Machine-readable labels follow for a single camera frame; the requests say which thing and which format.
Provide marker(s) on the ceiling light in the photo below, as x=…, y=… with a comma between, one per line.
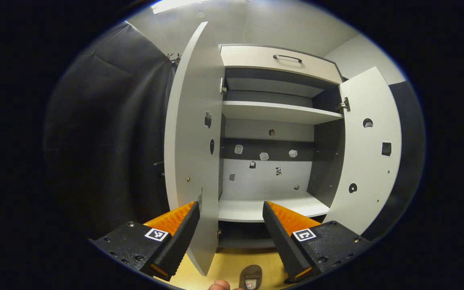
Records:
x=175, y=5

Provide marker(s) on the metal door hinge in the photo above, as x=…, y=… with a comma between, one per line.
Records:
x=345, y=104
x=223, y=85

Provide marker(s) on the white cabinet drawer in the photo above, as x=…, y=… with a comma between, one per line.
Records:
x=252, y=56

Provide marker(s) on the brown fuzzy slipper shoe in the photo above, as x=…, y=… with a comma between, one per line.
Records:
x=250, y=272

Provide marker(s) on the white cabinet shelf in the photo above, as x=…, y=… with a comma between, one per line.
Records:
x=248, y=209
x=276, y=112

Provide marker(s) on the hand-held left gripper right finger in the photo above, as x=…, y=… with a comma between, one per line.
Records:
x=282, y=245

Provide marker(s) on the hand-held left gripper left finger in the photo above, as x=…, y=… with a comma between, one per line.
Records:
x=179, y=241

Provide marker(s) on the white shoe cabinet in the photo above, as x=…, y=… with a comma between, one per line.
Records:
x=264, y=181

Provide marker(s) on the white shoe cabinet door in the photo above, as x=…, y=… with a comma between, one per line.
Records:
x=369, y=177
x=191, y=141

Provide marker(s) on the black binder clip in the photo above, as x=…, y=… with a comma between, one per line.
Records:
x=172, y=59

